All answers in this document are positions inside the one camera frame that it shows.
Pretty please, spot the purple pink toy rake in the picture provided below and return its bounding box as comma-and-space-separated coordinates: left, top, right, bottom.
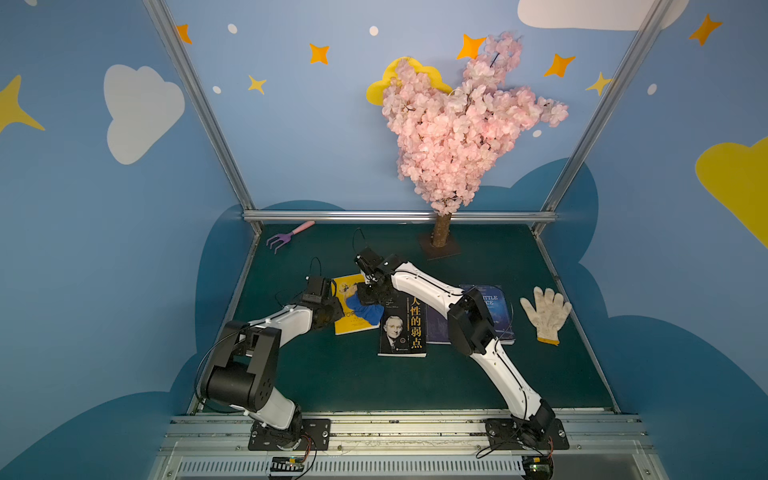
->
265, 220, 315, 253

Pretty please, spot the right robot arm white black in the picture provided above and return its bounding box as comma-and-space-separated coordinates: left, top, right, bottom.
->
355, 248, 556, 447

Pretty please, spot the white work glove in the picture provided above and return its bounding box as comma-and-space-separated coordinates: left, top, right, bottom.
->
520, 287, 572, 346

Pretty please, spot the right circuit board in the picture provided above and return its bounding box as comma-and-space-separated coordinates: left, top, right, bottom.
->
522, 456, 554, 480

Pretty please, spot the pink blossom artificial tree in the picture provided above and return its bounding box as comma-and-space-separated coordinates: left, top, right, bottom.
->
380, 32, 568, 258

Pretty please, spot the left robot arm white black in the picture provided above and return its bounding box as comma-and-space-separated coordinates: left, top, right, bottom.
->
196, 276, 343, 434

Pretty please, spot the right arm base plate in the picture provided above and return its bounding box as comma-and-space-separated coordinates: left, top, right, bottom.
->
485, 417, 570, 452

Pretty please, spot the circuit board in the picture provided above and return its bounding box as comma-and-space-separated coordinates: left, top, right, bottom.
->
268, 457, 305, 478
522, 456, 554, 480

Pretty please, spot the purple book yellow label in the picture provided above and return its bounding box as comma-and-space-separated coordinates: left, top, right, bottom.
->
425, 305, 450, 345

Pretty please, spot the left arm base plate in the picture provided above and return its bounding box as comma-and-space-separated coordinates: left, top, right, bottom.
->
247, 418, 331, 451

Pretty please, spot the blue Little Prince book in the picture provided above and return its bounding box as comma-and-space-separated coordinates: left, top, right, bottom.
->
460, 284, 516, 345

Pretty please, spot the aluminium rail front frame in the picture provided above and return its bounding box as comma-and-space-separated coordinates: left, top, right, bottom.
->
149, 409, 667, 479

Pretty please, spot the black book yellow title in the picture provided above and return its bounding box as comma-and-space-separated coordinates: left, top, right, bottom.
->
378, 292, 427, 358

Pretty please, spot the blue cloth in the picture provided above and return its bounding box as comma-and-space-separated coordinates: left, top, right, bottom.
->
345, 293, 385, 327

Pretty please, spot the left circuit board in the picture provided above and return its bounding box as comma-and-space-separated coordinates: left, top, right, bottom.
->
268, 457, 305, 478

